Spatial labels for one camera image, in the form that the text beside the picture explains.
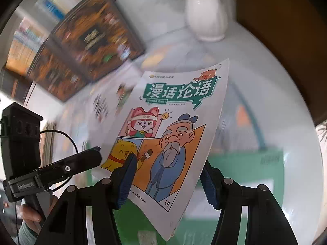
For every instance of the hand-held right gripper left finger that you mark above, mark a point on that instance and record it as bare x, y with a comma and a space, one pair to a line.
127, 181

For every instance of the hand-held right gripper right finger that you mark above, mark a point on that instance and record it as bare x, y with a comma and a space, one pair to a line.
210, 191

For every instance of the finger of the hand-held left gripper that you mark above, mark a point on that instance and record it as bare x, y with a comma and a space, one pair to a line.
79, 160

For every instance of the stack of books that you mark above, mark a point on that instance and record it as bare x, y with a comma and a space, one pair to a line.
48, 143

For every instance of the dark green storybook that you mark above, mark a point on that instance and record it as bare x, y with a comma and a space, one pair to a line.
242, 183

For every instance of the white blue-robed elder comic book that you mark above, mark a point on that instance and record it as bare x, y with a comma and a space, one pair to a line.
178, 107

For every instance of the row of orange books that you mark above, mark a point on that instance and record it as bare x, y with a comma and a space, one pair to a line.
23, 48

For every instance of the row of white blue books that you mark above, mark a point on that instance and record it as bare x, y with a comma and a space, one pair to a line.
53, 2

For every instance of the person's left hand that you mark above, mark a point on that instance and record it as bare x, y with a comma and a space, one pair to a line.
29, 217

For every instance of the dark boxed book set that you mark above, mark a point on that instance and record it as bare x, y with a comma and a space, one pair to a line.
12, 86

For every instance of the dark ornate encyclopedia book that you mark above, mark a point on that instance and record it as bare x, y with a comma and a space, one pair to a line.
97, 38
53, 76

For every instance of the brown wooden cabinet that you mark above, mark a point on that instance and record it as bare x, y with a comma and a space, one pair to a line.
286, 30

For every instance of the white ribbed vase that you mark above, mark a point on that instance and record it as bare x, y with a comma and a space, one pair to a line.
207, 12

